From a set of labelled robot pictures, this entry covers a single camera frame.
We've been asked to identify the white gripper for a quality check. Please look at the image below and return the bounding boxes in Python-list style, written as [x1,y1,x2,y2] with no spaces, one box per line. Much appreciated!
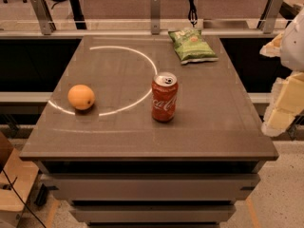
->
[259,8,304,137]

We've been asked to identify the red coke can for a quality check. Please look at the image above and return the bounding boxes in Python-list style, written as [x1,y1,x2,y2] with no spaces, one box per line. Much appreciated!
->
[152,72,179,123]

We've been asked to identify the metal railing post left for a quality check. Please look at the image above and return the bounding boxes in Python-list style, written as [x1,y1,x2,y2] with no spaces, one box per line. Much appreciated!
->
[29,0,53,35]

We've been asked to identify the metal railing post middle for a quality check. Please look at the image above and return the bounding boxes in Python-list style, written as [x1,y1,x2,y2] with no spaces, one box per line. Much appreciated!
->
[150,0,161,35]

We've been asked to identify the black floor cable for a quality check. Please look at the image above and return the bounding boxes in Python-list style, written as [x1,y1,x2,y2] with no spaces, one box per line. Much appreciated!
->
[0,168,48,228]

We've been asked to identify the metal railing post right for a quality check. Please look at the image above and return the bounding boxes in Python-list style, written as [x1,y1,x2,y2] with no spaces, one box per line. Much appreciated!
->
[261,0,283,34]

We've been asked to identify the grey drawer cabinet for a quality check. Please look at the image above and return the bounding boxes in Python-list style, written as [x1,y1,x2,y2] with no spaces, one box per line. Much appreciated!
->
[42,173,260,227]

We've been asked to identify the orange fruit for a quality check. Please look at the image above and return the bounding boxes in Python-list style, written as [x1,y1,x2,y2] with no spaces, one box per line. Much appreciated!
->
[67,85,95,110]

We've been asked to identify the metal railing post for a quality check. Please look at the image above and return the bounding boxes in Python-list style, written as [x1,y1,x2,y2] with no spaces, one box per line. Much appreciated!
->
[150,0,161,35]
[29,0,53,35]
[261,0,283,34]

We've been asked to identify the green chip bag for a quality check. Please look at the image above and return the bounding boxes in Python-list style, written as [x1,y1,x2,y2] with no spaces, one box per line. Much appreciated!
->
[168,28,218,65]

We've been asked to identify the black hanging cable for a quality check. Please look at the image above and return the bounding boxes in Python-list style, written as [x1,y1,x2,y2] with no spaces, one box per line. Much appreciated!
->
[185,0,199,29]

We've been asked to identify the wooden chair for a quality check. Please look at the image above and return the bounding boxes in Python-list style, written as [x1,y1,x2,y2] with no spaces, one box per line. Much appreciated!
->
[0,133,38,228]

